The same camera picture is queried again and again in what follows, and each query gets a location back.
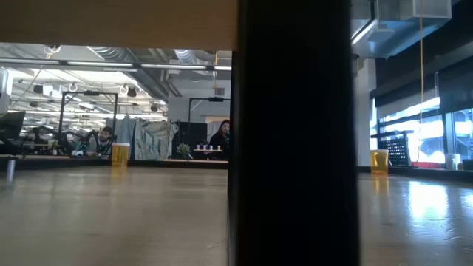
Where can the background black robot arm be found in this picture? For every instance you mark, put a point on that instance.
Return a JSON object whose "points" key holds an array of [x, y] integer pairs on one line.
{"points": [[74, 144]]}

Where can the background wooden shelf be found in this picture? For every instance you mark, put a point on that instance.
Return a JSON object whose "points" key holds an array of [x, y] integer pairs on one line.
{"points": [[208, 150]]}

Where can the person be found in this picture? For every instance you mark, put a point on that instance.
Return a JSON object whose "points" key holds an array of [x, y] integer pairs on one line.
{"points": [[105, 138], [221, 134]]}

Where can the black background partition panel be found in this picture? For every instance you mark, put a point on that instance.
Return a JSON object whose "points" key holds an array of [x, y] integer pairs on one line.
{"points": [[192, 134]]}

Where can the small background green plant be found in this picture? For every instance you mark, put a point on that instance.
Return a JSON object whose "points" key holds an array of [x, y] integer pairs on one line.
{"points": [[183, 149]]}

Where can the pale hanging cloth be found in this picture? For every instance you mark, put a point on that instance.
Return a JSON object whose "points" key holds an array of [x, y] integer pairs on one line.
{"points": [[151, 138]]}

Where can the ceiling strip light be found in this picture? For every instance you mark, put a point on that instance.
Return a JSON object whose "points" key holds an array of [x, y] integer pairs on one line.
{"points": [[99, 64], [173, 67]]}

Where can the large orange pill bottle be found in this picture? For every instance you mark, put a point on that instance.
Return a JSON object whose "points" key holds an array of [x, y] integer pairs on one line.
{"points": [[120, 155], [379, 162]]}

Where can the black perforated cart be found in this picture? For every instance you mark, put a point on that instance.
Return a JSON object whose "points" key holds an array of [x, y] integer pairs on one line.
{"points": [[399, 149]]}

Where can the red tray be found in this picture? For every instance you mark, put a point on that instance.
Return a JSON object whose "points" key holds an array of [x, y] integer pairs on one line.
{"points": [[428, 165]]}

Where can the white bucket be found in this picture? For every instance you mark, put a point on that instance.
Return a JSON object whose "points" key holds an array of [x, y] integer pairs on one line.
{"points": [[453, 161]]}

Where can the black monitor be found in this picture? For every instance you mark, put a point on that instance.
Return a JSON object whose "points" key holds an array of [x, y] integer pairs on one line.
{"points": [[11, 125]]}

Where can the black background gantry frame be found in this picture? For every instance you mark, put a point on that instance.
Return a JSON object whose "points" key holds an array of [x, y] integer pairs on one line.
{"points": [[88, 93], [208, 99]]}

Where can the silver ventilation duct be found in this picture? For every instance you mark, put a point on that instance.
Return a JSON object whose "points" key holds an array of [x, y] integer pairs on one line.
{"points": [[388, 33]]}

